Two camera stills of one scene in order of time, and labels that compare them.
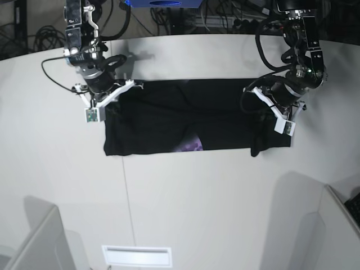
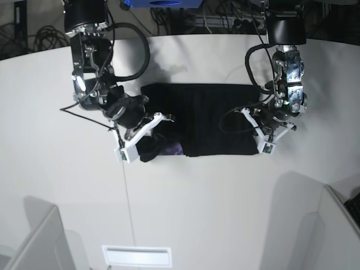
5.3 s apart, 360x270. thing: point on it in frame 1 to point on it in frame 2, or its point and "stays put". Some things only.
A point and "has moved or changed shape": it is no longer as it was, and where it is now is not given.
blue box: [163, 3] stays put
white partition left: [46, 248] stays put
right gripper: [285, 92] to [274, 111]
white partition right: [342, 233] stays put
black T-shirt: [166, 116] has moved or changed shape
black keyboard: [352, 205] stays put
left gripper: [97, 70] to [125, 110]
